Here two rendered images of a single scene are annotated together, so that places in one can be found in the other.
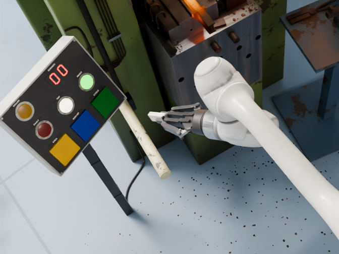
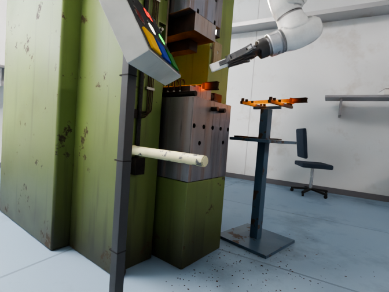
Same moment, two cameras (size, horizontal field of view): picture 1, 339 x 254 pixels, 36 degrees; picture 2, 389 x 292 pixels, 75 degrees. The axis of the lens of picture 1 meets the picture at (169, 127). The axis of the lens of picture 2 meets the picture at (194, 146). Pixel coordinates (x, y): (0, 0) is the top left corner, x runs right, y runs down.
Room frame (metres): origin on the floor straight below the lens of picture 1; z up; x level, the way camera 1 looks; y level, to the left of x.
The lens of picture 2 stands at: (0.11, 0.73, 0.73)
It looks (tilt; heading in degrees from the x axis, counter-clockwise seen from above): 3 degrees down; 320
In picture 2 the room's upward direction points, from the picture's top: 4 degrees clockwise
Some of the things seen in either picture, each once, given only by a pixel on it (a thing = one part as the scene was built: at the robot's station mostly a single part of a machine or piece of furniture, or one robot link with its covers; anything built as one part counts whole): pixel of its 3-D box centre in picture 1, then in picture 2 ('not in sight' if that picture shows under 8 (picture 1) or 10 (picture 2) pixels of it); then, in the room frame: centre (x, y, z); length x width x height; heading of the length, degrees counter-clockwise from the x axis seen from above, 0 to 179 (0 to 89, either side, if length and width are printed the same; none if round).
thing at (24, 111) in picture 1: (24, 111); not in sight; (0.92, 0.39, 1.16); 0.05 x 0.03 x 0.04; 102
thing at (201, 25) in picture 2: not in sight; (178, 34); (1.41, -0.16, 1.32); 0.42 x 0.20 x 0.10; 12
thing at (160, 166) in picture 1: (140, 132); (165, 154); (1.05, 0.12, 0.62); 0.44 x 0.05 x 0.05; 12
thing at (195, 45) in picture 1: (186, 24); (175, 137); (1.44, -0.21, 0.69); 0.56 x 0.38 x 0.45; 12
